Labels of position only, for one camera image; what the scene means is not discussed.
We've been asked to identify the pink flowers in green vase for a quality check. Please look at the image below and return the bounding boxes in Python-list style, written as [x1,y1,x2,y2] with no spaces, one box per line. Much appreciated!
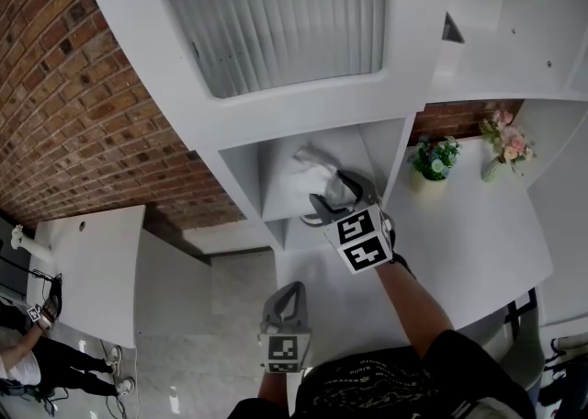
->
[479,108,538,183]

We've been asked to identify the grey upholstered chair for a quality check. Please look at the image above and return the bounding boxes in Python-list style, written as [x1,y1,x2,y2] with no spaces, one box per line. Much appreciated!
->
[458,288,546,391]

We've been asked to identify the white cloth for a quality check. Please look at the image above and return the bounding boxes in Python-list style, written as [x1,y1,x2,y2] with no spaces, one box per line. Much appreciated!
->
[291,144,360,208]

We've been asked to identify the white floor cable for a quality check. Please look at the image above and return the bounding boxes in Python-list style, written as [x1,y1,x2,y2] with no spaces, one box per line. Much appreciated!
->
[131,346,141,419]

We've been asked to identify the white shelf compartment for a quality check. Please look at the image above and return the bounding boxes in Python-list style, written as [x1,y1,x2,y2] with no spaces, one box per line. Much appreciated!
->
[218,116,417,224]

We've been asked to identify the white table top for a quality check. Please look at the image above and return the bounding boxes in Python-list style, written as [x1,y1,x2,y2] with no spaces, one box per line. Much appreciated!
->
[273,135,555,355]

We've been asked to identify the white pen holder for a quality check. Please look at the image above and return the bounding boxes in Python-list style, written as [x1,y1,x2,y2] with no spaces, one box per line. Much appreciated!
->
[441,11,467,45]

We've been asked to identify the ribbed glass cabinet door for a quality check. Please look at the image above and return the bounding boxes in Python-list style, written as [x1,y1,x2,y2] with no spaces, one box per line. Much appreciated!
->
[73,0,454,153]

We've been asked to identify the black bag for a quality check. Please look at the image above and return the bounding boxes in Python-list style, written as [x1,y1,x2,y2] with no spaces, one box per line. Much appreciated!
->
[537,334,588,410]

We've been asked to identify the white flower vase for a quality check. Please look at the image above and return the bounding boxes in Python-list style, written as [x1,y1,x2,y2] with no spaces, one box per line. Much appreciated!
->
[10,224,53,259]

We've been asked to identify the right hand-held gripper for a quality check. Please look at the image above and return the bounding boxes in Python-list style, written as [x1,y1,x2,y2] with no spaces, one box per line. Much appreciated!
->
[308,169,397,277]

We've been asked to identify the grey metal cabinet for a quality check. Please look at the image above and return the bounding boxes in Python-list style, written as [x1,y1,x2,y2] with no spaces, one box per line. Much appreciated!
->
[0,214,34,304]

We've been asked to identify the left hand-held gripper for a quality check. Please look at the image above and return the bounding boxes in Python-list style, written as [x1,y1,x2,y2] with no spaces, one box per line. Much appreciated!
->
[257,281,314,375]

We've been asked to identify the small white side table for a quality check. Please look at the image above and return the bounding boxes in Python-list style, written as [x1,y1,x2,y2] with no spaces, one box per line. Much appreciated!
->
[25,204,213,350]

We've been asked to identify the person's black printed shirt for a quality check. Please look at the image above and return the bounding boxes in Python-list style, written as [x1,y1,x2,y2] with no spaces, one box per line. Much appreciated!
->
[227,328,537,419]

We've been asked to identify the person's left forearm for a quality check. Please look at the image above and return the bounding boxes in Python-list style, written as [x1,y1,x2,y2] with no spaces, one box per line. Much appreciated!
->
[255,368,296,403]

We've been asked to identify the person's right forearm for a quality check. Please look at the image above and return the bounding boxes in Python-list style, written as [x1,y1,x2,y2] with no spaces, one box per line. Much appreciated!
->
[373,254,457,361]

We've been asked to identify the blue flowers in cream pot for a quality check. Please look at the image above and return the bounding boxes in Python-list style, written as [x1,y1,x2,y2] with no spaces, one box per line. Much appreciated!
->
[407,134,462,189]

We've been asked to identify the white desk hutch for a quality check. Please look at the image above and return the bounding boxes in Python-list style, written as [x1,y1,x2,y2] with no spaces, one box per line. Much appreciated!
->
[73,0,588,254]

